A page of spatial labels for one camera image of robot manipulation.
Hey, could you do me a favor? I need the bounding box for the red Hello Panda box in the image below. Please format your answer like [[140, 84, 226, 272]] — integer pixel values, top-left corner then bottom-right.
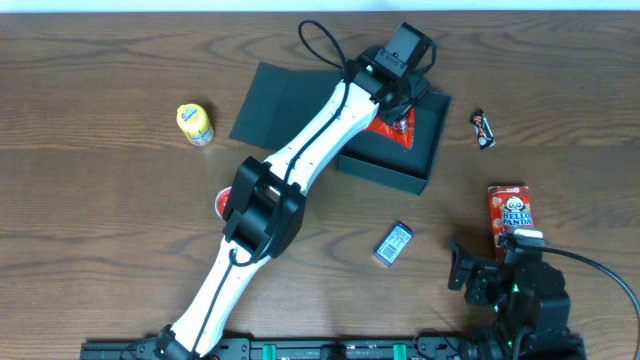
[[488, 185, 534, 261]]

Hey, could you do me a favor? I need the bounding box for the yellow candy bottle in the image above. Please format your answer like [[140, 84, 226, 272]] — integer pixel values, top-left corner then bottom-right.
[[176, 104, 214, 147]]

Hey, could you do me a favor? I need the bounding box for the black mounting rail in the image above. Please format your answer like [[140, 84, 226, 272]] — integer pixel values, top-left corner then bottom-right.
[[79, 335, 587, 360]]

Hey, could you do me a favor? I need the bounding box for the blue barcode small box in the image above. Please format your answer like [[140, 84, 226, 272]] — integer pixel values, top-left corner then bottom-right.
[[373, 222, 414, 267]]

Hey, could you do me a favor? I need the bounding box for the black Mars candy bar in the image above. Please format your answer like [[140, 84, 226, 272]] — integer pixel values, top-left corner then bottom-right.
[[469, 109, 496, 150]]

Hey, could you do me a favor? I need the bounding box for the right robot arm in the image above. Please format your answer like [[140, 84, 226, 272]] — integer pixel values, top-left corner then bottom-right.
[[448, 244, 586, 360]]

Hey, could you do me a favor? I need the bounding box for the red Hacks candy bag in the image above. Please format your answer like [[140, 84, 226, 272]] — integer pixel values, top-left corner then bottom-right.
[[366, 108, 415, 150]]

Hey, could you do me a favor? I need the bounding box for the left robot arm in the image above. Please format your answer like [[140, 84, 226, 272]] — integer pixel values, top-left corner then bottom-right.
[[153, 46, 428, 359]]

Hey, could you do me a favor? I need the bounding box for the dark green gift box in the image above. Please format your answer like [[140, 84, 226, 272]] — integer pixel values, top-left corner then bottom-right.
[[230, 62, 451, 195]]

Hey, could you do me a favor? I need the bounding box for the red Pringles can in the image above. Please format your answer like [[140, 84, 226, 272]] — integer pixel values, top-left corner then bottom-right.
[[215, 187, 231, 219]]

